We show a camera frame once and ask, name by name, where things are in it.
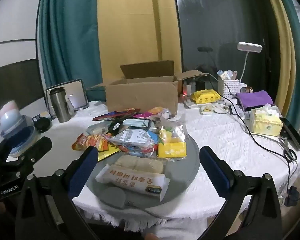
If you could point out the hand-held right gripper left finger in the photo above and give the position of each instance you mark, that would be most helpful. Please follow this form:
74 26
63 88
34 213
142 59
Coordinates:
83 170

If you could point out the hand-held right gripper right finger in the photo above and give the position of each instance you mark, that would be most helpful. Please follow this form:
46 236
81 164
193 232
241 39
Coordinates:
215 172

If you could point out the yellow printed snack packet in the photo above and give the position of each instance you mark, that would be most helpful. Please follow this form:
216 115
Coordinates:
107 155

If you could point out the orange chips packet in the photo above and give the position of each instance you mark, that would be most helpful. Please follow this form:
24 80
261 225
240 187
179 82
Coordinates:
90 141

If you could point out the clear snack packet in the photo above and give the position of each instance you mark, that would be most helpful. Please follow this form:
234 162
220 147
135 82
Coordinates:
96 129

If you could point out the white bread packet red print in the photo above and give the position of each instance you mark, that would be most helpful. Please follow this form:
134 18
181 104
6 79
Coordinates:
130 180

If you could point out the clear yellow candy bag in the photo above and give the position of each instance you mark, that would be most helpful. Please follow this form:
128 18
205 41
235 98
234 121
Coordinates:
171 150

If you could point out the clear bun packet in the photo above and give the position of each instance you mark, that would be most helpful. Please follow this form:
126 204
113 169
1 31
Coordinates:
140 163

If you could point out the blue white snack packet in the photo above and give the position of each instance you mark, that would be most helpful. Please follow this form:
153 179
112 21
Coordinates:
132 137

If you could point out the dark red snack packet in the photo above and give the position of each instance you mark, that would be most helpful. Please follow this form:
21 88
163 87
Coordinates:
112 115

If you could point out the green white snack packet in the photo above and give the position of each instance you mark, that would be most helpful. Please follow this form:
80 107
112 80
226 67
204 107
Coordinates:
137 123

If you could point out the pink snack packet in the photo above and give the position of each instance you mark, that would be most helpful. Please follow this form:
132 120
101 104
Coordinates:
152 111

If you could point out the brown cardboard box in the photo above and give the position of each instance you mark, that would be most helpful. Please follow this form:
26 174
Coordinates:
140 95

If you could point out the black round case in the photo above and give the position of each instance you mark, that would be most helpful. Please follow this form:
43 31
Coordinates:
42 125

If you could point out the blue white round container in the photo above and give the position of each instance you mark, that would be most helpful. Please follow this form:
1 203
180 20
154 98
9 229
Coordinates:
12 127

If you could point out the round glass turntable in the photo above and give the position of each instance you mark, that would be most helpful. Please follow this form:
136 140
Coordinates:
185 170

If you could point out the white tablecloth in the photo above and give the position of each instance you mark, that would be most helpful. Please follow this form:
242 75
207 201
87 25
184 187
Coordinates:
227 135

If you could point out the steel tumbler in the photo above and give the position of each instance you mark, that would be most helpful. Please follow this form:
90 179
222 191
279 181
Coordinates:
61 107

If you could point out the tablet with grey case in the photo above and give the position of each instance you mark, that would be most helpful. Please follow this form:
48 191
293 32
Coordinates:
76 92

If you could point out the yellow tissue box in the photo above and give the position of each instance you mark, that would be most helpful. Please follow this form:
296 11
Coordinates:
265 123

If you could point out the black scissors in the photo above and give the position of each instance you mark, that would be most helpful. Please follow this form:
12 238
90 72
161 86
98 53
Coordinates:
288 152

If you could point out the black plug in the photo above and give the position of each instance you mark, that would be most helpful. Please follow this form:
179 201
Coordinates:
292 196

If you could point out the purple cloth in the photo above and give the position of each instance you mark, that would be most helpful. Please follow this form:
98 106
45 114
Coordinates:
255 98

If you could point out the white plastic basket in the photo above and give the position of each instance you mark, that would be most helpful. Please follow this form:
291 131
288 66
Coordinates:
228 88

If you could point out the black phone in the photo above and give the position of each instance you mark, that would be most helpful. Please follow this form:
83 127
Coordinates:
292 132

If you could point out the teal curtain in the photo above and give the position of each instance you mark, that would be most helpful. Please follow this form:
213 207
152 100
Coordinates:
65 42
293 17

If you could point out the white desk lamp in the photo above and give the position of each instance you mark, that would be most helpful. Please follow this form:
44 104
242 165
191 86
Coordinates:
250 47

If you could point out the yellow curtain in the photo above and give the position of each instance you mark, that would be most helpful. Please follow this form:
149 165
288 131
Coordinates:
282 42

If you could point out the dark glass window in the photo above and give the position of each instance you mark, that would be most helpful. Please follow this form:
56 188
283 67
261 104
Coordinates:
215 25

